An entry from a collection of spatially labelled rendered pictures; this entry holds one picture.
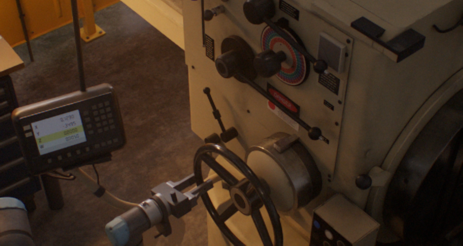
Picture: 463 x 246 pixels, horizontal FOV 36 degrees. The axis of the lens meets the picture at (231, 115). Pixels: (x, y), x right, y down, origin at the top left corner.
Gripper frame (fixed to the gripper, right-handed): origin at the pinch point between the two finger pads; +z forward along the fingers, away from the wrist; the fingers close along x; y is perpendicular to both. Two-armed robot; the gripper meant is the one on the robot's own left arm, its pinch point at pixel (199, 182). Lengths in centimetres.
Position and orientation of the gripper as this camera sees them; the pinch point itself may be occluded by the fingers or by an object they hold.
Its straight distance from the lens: 213.0
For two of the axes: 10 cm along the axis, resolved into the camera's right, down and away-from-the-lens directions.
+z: 7.7, -4.4, 4.7
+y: -2.0, -8.6, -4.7
